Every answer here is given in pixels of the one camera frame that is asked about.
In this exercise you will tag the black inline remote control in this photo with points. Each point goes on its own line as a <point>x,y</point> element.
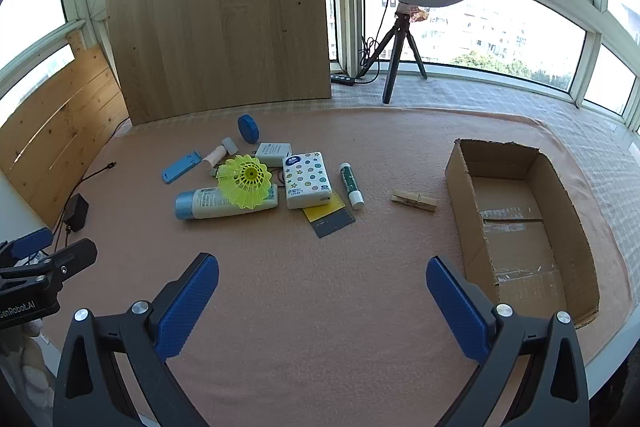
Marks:
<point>343,80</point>

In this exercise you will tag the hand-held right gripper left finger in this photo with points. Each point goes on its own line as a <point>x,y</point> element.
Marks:
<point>187,302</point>

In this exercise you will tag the patterned tissue pack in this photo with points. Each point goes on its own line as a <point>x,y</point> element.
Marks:
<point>306,179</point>

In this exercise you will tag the pink tube with grey cap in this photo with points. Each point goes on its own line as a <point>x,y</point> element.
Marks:
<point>217,153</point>

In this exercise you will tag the crumpled patterned sticker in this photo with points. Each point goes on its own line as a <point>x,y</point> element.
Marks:
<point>419,14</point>

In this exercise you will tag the white bottle with blue cap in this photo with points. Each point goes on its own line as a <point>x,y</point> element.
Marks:
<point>205,203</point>

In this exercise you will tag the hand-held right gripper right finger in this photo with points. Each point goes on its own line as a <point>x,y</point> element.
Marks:
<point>455,307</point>

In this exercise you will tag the person's left hand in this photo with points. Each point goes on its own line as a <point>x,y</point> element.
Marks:
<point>25,372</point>

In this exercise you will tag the light oak wooden board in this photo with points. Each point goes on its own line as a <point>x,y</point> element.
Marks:
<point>220,22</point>

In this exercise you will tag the cardboard box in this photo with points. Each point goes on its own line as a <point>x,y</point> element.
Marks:
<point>520,227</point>

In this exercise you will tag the pink blanket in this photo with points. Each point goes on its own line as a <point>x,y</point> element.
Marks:
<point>325,307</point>

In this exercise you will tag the green and white glue stick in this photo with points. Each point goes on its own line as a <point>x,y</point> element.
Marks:
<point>351,184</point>

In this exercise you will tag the blue plastic phone stand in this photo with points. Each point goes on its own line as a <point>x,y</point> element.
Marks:
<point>180,167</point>

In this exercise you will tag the blue round disc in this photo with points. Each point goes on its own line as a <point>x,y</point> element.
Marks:
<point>247,128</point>

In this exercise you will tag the yellow and grey card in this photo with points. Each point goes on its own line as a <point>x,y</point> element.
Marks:
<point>330,219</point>

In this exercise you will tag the yellow plastic shuttlecock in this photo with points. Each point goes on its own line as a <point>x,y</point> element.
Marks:
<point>245,179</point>

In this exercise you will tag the checked grey mat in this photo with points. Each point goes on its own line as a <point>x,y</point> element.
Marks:
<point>500,99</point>

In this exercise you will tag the small white box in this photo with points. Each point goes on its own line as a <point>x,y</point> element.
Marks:
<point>274,152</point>

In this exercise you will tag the pine plank panel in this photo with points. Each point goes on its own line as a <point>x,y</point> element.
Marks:
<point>55,132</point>

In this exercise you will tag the wooden clothespin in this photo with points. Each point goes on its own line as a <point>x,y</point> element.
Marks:
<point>414,200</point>

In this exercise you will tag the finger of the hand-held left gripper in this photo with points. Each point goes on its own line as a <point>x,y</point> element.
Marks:
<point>30,241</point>
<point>70,257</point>

